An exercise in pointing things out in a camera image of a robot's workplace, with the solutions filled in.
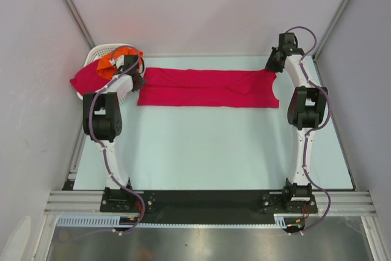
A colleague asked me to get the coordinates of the pink t shirt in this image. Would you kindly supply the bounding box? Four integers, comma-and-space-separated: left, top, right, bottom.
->
70, 59, 109, 95
137, 67, 279, 108

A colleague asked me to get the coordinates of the orange t shirt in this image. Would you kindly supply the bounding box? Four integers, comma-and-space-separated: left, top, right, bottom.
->
97, 45, 144, 80

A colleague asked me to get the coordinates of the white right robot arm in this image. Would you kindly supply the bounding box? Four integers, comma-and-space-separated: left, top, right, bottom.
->
262, 47, 327, 213

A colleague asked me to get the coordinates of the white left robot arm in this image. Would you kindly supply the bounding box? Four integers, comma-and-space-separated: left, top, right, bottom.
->
82, 72, 145, 190

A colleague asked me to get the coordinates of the white perforated laundry basket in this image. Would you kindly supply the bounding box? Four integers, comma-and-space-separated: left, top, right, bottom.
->
76, 43, 143, 100

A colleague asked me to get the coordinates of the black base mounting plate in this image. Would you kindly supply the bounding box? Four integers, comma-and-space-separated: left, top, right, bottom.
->
100, 188, 318, 223

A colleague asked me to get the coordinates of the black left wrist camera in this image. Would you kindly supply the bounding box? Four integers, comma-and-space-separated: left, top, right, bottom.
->
115, 54, 141, 75

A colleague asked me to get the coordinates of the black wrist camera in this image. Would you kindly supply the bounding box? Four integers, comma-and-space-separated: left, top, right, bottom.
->
278, 32, 298, 49
115, 54, 141, 75

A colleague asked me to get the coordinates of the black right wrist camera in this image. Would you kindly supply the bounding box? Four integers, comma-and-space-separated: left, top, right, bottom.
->
278, 32, 298, 49

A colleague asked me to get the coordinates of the aluminium right corner post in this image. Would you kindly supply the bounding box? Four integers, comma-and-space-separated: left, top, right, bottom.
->
312, 0, 352, 62

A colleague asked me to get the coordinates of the aluminium corner post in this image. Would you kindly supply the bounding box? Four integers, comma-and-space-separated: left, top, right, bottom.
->
312, 0, 352, 62
62, 0, 95, 49

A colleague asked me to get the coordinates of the aluminium front frame rail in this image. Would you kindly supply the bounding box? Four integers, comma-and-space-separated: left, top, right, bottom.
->
44, 191, 376, 216

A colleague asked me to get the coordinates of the aluminium left corner post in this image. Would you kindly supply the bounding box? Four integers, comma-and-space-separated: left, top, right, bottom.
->
62, 0, 95, 49

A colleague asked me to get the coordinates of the white slotted cable duct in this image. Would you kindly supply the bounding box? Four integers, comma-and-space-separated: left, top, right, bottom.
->
57, 215, 304, 229

